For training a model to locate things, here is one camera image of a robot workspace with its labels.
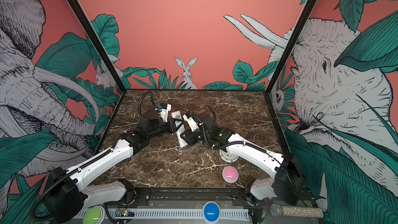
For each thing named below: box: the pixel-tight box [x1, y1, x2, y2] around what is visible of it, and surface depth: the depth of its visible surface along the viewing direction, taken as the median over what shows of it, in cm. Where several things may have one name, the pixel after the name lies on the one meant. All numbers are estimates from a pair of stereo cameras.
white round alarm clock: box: [219, 149, 239, 163], surface depth 85 cm
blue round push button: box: [202, 200, 221, 224], surface depth 70 cm
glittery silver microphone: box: [269, 203, 324, 218], surface depth 69 cm
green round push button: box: [82, 205, 107, 224], surface depth 69 cm
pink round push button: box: [221, 165, 239, 184], surface depth 81 cm
